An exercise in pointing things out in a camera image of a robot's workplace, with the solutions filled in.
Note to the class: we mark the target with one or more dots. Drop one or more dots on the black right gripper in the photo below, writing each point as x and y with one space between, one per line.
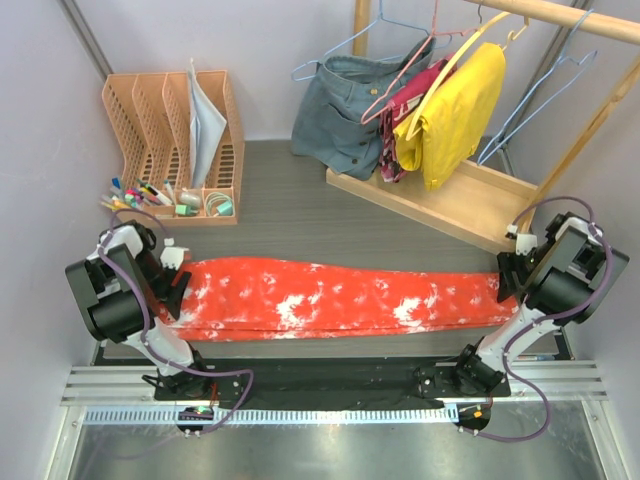
508 263

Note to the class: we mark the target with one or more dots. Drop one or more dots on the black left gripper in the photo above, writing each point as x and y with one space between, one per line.
172 296

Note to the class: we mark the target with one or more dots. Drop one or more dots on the orange tie-dye trousers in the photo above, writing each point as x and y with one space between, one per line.
235 299

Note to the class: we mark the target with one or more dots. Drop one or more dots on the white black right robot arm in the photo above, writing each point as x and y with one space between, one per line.
561 281

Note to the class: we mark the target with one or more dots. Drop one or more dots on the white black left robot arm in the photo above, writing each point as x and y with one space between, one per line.
122 289

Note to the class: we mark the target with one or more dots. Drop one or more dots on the yellow wooden hanger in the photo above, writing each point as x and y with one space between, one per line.
444 73

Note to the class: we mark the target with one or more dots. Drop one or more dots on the wooden clothes rack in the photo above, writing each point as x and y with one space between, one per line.
477 203

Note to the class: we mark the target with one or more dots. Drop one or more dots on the bunch of coloured pens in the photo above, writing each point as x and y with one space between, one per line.
142 197

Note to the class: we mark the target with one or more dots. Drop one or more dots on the yellow garment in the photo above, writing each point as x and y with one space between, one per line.
455 118

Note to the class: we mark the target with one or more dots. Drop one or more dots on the white papers in organizer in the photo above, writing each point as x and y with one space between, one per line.
206 128

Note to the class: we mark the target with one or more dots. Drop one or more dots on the orange plastic file organizer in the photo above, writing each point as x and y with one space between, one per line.
149 114

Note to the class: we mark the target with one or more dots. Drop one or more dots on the blue denim shorts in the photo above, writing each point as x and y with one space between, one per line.
328 124

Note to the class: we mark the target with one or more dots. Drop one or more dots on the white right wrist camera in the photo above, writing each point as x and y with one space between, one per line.
525 243

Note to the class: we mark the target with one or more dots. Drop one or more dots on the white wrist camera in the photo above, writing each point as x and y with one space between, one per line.
525 243
172 256

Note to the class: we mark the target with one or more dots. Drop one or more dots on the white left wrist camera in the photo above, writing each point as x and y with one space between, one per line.
172 256

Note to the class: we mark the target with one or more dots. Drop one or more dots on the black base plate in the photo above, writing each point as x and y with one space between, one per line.
338 384

